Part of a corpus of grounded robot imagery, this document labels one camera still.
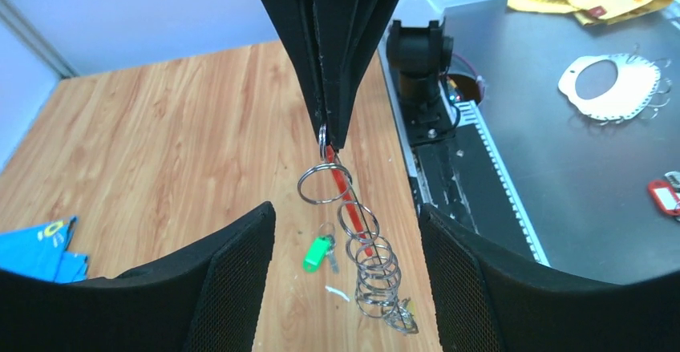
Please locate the metal keyring plate with spring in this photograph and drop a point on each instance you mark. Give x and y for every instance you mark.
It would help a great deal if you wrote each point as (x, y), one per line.
(358, 234)

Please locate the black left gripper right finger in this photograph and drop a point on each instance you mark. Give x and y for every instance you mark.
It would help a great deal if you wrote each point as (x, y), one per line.
(488, 298)

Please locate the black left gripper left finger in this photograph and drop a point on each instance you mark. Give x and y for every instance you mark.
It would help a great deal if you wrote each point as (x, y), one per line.
(204, 297)

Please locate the blue folded cloth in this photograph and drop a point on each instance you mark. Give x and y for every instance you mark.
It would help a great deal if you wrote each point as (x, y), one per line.
(41, 252)

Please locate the small white scrap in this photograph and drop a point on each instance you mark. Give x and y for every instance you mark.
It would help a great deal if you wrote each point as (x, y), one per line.
(337, 292)

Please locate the key with red tag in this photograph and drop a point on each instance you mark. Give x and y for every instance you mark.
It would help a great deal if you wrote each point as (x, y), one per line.
(665, 194)

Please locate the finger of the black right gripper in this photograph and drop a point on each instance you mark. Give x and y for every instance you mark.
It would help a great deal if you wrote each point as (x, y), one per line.
(347, 33)
(294, 24)

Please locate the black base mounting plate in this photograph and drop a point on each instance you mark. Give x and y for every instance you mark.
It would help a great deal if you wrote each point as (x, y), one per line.
(453, 163)

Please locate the white perforated ring plate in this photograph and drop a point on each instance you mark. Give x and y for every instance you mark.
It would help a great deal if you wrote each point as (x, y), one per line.
(639, 85)

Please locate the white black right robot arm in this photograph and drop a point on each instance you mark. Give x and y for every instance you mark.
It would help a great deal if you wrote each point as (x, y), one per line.
(419, 51)

